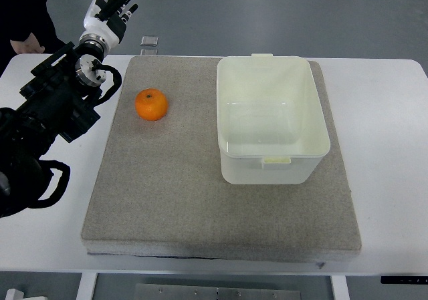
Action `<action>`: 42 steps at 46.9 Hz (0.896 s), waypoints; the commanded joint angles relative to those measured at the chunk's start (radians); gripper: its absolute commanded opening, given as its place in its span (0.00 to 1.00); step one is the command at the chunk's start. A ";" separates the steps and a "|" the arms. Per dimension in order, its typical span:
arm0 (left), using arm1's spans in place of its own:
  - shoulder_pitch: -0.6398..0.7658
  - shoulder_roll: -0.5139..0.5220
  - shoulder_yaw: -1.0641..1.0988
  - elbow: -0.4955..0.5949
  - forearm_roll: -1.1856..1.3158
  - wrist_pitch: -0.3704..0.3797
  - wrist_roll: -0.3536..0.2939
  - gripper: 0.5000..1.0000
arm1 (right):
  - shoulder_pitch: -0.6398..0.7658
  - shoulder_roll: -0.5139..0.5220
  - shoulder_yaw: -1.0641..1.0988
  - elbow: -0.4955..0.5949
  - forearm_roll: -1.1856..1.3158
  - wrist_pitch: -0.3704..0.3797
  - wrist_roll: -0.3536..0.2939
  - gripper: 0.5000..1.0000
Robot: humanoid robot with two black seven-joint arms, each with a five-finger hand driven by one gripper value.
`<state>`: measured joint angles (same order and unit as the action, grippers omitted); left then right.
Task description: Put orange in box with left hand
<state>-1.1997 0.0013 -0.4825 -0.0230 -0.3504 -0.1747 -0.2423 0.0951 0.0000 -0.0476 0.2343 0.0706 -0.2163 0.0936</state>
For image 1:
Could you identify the person's bare hand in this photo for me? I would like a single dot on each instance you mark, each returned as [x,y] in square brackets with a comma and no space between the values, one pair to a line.
[29,45]

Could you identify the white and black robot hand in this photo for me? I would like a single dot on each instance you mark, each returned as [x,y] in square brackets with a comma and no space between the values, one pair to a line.
[105,22]

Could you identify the orange fruit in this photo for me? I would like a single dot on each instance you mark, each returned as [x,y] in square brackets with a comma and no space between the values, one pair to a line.
[151,104]

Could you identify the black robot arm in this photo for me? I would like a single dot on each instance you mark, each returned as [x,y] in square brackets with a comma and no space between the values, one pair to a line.
[59,101]

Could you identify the white plastic box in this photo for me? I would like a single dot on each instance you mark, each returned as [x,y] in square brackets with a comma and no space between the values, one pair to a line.
[270,123]

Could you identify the person's black sleeve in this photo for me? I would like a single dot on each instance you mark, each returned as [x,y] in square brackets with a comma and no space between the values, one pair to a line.
[19,18]

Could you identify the clear plastic floor piece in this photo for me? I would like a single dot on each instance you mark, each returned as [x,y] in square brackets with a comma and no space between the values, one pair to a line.
[149,45]

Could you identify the grey foam mat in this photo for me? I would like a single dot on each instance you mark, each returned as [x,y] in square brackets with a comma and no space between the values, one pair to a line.
[160,191]

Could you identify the white object on floor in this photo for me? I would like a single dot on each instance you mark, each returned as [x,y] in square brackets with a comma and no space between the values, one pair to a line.
[14,294]

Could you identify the grey metal plate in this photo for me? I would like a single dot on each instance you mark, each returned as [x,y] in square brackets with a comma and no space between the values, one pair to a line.
[160,292]

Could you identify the black table control panel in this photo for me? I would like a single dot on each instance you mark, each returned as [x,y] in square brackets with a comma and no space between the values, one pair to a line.
[404,280]

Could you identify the white table frame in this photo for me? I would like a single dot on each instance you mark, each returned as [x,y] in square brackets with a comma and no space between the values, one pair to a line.
[88,282]

